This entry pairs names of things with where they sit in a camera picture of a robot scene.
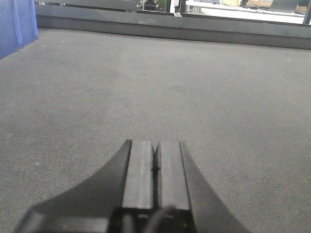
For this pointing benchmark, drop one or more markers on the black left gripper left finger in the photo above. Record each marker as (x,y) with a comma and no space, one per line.
(123,185)

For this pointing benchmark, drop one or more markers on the blue plastic bin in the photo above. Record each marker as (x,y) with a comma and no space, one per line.
(18,25)

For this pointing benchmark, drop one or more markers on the dark grey conveyor belt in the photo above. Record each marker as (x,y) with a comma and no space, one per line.
(69,100)

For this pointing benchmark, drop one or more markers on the white work table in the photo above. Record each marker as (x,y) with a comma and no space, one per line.
(287,11)

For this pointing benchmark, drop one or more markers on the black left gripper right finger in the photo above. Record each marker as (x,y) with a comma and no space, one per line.
(180,183)

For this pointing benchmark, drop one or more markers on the dark conveyor side rail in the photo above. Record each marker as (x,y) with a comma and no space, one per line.
(184,27)

